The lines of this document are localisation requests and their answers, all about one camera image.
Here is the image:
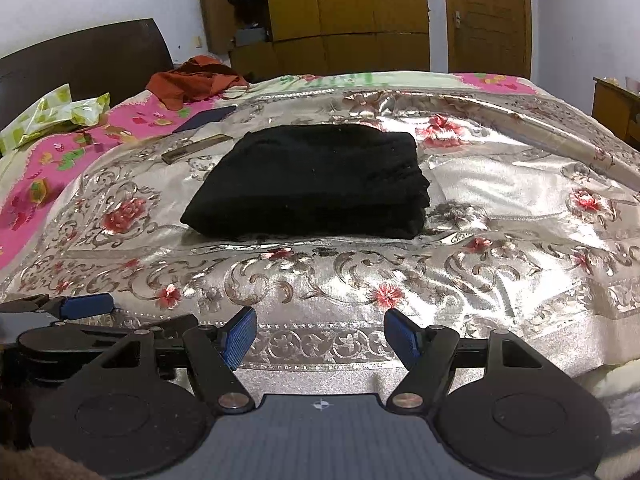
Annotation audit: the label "silver floral bedspread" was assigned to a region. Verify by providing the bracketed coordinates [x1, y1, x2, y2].
[2, 80, 640, 396]

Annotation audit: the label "wooden wardrobe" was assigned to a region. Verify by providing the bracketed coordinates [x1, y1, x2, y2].
[197, 0, 431, 81]

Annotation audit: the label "red-brown garment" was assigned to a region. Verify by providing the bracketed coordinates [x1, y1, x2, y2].
[148, 55, 249, 111]

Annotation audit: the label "wooden side cabinet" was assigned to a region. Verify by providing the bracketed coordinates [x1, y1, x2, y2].
[592, 76, 640, 148]

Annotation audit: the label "brown fuzzy cloth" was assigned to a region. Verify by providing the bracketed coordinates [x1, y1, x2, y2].
[0, 442, 98, 480]

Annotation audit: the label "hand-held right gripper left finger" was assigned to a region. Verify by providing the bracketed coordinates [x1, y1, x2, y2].
[102, 306, 258, 414]

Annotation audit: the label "dark wooden headboard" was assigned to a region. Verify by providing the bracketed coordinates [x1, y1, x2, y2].
[0, 18, 175, 133]

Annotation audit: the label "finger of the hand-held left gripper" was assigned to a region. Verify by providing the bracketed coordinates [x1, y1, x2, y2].
[50, 314, 199, 346]
[0, 293, 115, 322]

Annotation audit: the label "tan comb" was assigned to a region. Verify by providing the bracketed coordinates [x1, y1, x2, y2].
[161, 135, 234, 164]

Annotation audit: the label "black pants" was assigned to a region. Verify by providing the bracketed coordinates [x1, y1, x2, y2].
[180, 124, 432, 240]

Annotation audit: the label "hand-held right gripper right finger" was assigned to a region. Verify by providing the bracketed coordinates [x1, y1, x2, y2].
[384, 308, 543, 414]

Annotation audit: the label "green white patterned pillow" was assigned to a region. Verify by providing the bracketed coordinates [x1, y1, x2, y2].
[0, 85, 75, 155]
[70, 92, 111, 127]

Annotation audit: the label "wooden door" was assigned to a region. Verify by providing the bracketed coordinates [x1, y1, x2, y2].
[442, 0, 532, 78]

